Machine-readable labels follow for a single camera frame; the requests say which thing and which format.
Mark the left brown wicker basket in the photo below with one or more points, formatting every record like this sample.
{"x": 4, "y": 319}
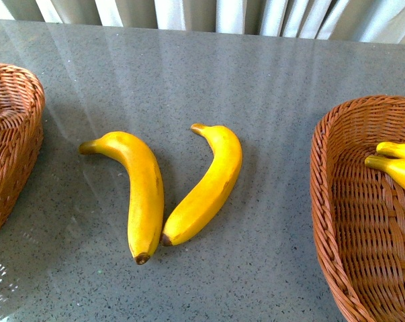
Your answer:
{"x": 22, "y": 101}

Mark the brown wicker basket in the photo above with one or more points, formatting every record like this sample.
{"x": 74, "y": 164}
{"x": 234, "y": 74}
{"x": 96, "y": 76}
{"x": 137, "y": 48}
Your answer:
{"x": 22, "y": 101}
{"x": 358, "y": 213}

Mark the right brown wicker basket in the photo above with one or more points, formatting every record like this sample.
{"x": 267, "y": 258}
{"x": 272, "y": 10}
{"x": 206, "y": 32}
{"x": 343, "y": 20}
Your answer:
{"x": 358, "y": 213}

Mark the yellow banana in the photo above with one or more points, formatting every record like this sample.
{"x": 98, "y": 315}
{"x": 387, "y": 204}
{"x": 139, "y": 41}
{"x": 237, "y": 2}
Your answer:
{"x": 208, "y": 196}
{"x": 146, "y": 205}
{"x": 391, "y": 149}
{"x": 395, "y": 168}

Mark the yellow banana in basket front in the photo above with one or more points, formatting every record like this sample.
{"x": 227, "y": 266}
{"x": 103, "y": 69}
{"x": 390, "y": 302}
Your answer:
{"x": 395, "y": 168}

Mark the white pleated curtain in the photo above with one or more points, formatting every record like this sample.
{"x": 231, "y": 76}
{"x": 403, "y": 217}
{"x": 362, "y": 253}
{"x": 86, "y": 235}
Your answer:
{"x": 358, "y": 21}

